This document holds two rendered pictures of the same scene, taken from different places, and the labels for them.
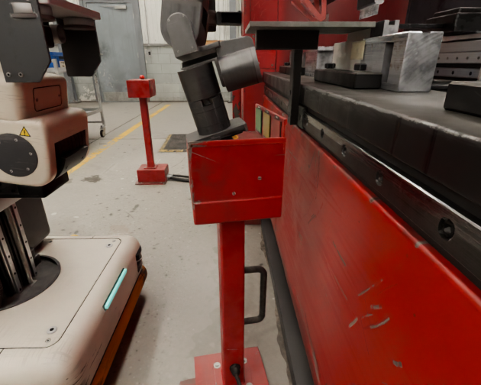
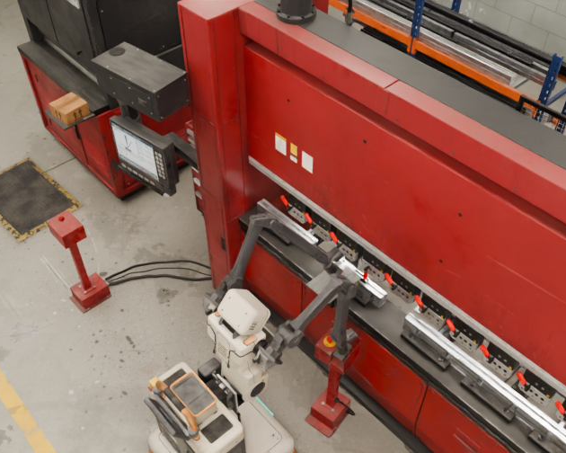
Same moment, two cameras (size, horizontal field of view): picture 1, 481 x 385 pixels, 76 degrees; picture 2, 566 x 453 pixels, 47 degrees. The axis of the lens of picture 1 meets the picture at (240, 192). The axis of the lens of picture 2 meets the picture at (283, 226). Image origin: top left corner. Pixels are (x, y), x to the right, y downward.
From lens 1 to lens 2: 3.41 m
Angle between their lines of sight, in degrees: 40
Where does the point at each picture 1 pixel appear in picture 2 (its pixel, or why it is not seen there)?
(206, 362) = (317, 404)
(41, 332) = (270, 439)
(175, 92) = not seen: outside the picture
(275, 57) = (244, 206)
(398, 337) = (403, 377)
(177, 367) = (296, 415)
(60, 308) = (262, 428)
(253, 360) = not seen: hidden behind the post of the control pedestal
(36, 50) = not seen: hidden behind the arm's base
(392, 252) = (399, 365)
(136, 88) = (72, 237)
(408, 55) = (380, 301)
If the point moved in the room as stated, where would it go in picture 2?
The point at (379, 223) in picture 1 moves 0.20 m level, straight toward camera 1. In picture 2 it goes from (393, 359) to (407, 391)
